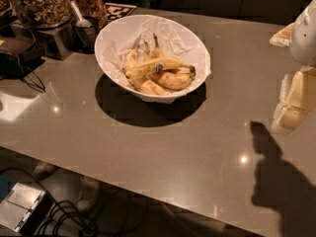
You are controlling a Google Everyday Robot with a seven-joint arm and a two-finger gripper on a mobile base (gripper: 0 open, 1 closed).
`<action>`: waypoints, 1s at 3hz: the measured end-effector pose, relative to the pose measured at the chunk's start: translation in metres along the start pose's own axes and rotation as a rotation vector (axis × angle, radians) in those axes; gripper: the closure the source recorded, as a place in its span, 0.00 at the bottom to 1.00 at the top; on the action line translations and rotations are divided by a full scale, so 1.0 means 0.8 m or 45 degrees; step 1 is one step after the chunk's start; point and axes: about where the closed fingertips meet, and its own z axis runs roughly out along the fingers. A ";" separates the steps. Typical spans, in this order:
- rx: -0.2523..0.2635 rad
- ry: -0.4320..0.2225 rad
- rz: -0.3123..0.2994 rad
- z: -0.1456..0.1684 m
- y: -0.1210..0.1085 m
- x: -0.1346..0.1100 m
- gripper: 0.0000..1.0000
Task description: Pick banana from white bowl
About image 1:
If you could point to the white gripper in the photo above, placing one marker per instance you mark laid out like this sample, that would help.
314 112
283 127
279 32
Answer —
304 37

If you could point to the yellow banana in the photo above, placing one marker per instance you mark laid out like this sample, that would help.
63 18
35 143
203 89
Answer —
154 65
141 84

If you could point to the white bowl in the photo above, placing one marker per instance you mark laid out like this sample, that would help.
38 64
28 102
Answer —
117 38

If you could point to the right brown-spotted banana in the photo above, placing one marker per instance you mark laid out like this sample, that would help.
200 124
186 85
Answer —
175 79

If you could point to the back small banana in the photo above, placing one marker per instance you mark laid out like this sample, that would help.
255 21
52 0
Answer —
156 52

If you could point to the white paper napkin liner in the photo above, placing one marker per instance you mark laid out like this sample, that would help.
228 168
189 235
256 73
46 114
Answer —
153 58

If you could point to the black white marker tag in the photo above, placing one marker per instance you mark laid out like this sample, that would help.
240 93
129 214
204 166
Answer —
117 11

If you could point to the dark cup with spoon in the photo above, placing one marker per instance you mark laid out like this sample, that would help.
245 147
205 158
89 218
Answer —
86 35

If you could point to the small glass granola jar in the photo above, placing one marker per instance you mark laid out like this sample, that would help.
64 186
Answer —
95 9

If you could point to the white spoon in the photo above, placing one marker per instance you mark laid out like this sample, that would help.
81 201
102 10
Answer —
81 22

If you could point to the metal jar stand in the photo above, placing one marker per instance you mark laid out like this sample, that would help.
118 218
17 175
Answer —
58 43

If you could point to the large glass nut jar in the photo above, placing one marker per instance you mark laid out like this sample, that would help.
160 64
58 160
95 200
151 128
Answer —
42 14

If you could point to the metal box under table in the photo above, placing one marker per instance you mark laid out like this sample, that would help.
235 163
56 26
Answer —
22 208

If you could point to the black device with cable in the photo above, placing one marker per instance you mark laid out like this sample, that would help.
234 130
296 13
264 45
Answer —
19 58

